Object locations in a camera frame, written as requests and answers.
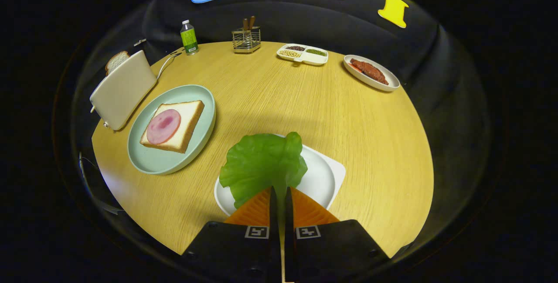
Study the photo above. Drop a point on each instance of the pink ham slice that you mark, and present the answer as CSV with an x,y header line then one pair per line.
x,y
163,126

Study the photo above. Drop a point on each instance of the pale green round plate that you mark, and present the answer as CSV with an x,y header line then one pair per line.
x,y
174,161

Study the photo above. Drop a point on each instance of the green beans pile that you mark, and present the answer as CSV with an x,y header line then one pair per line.
x,y
316,52

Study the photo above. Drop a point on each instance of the bread slice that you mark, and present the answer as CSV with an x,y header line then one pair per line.
x,y
187,117
115,60

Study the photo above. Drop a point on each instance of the brown meat strip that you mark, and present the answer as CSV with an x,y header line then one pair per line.
x,y
370,70

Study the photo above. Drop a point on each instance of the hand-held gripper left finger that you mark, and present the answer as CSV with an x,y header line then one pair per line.
x,y
273,213

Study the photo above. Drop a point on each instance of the green label drink bottle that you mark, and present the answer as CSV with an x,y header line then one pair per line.
x,y
189,41

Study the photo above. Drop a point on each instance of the white oval plate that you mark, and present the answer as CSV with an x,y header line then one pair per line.
x,y
392,81

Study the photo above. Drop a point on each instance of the black backdrop cloth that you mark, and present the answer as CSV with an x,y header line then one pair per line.
x,y
348,21

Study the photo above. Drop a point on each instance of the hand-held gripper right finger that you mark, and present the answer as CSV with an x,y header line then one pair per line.
x,y
289,217

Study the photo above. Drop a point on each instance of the white divided dish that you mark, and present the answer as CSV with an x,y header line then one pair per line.
x,y
311,59

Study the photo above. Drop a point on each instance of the pale yellow beans pile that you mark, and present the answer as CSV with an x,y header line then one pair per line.
x,y
290,53

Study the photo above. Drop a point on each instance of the white toaster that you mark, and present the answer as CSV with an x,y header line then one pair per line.
x,y
122,91

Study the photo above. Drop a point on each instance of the white cloth clip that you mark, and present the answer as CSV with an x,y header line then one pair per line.
x,y
139,42

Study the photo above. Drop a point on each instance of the green lettuce leaf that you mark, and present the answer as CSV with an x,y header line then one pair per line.
x,y
261,165

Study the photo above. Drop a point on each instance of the white square plate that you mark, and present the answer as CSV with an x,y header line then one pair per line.
x,y
318,178

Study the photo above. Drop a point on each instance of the dark red beans pile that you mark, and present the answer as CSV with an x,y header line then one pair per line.
x,y
295,48

